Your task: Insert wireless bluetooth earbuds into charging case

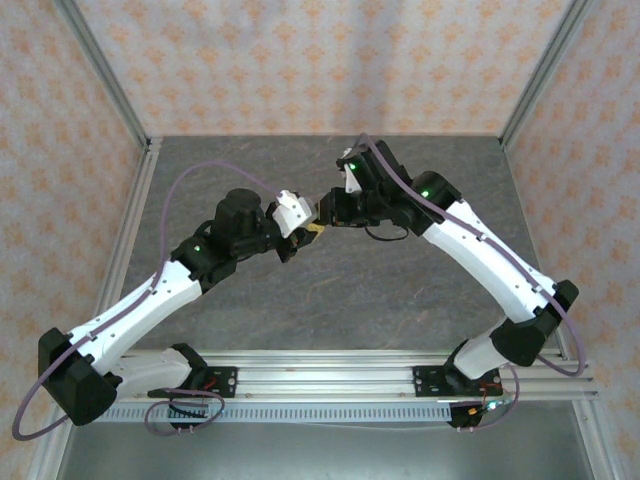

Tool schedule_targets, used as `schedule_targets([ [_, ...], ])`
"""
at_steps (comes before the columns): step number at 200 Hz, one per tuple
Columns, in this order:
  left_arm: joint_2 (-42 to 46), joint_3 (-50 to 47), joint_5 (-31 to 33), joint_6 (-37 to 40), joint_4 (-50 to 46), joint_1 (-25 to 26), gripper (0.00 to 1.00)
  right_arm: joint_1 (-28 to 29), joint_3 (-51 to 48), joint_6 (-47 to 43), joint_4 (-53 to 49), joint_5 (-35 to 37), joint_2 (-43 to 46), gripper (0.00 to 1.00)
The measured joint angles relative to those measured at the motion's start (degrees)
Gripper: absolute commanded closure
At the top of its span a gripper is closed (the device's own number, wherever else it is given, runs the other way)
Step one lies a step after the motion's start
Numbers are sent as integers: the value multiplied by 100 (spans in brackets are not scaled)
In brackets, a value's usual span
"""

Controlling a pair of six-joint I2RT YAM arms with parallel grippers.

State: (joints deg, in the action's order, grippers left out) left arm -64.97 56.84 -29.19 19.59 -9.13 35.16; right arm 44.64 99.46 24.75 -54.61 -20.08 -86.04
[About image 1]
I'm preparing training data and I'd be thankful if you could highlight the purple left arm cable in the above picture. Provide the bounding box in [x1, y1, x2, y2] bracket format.
[12, 160, 284, 442]

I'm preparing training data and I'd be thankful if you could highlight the red orange wire bundle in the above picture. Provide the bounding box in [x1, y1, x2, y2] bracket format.
[469, 380, 504, 416]
[187, 377, 219, 401]

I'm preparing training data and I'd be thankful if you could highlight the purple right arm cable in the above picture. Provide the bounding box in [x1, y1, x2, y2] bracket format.
[349, 132, 587, 434]

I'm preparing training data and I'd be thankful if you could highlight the aluminium frame post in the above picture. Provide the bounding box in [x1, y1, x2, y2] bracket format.
[498, 0, 596, 151]
[54, 0, 151, 151]

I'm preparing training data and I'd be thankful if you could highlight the aluminium table side rail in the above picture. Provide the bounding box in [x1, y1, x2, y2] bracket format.
[499, 137, 621, 480]
[27, 139, 164, 480]

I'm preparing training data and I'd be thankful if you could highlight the grey metal panel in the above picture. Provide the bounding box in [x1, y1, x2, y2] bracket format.
[54, 422, 596, 480]

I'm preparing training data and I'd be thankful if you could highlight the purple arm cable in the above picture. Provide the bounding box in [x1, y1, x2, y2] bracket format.
[349, 132, 587, 434]
[12, 160, 284, 442]

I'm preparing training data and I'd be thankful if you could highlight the thin black right gripper cable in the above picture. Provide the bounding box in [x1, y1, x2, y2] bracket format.
[363, 223, 410, 242]

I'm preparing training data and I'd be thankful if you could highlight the slotted grey cable duct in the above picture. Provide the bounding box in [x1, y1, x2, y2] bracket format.
[102, 403, 454, 424]

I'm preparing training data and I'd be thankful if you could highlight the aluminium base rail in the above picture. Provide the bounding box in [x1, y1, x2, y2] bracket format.
[117, 348, 600, 402]

